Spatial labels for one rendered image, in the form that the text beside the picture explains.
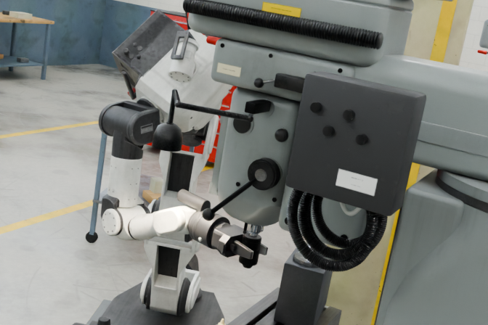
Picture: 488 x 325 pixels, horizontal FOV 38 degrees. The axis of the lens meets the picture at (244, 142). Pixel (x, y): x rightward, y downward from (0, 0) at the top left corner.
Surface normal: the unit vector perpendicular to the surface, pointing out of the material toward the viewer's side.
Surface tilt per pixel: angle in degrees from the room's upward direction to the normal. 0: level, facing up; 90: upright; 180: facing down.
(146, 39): 58
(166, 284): 27
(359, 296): 90
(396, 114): 90
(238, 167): 90
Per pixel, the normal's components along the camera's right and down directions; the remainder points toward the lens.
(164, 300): -0.14, 0.42
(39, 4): 0.88, 0.24
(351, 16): -0.45, 0.12
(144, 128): 0.76, 0.21
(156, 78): 0.00, -0.35
